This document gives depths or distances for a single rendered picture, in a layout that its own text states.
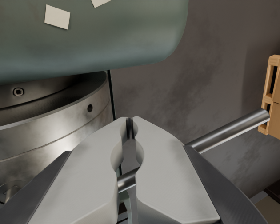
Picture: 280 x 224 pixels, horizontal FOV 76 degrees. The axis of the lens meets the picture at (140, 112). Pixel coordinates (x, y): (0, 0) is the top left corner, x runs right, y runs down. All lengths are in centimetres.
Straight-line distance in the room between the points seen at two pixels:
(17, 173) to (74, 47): 14
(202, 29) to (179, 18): 170
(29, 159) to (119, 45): 15
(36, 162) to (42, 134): 3
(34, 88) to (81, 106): 6
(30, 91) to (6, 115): 4
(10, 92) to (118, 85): 135
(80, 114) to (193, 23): 166
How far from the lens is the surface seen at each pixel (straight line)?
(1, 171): 24
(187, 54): 183
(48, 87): 26
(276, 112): 301
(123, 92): 159
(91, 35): 17
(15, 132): 21
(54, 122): 22
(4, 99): 25
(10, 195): 24
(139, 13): 18
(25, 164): 23
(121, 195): 85
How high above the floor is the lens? 142
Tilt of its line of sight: 55 degrees down
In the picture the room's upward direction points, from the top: 135 degrees clockwise
